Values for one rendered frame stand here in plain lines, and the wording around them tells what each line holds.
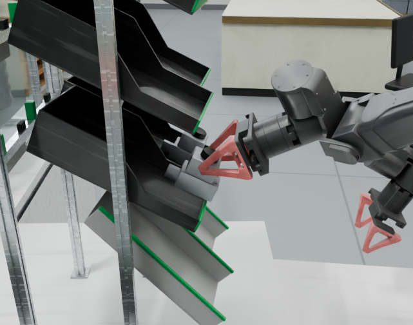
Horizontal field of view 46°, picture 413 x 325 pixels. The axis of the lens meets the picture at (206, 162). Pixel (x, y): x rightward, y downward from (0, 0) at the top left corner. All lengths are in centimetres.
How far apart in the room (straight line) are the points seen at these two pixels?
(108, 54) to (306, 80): 25
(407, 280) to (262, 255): 34
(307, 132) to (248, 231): 68
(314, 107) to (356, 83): 463
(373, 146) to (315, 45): 450
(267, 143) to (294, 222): 233
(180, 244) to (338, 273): 46
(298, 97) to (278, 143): 9
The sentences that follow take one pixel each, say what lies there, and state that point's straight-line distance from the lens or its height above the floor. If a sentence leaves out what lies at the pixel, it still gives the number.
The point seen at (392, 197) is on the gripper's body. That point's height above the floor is 111.
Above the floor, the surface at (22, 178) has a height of 86.
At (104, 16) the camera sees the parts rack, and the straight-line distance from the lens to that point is 63.
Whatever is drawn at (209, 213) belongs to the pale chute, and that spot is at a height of 105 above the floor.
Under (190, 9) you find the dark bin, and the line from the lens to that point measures 63.
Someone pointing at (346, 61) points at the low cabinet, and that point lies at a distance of 521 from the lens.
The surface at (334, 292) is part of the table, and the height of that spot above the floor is 86.
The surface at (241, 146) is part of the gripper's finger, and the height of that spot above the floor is 133.
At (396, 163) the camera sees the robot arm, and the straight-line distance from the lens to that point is 103.
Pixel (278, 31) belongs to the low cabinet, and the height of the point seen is 69.
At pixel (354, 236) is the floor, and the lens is 298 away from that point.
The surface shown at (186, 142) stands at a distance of 89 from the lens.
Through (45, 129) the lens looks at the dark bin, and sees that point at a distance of 74.
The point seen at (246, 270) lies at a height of 86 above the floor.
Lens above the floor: 160
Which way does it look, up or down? 25 degrees down
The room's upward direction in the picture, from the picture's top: straight up
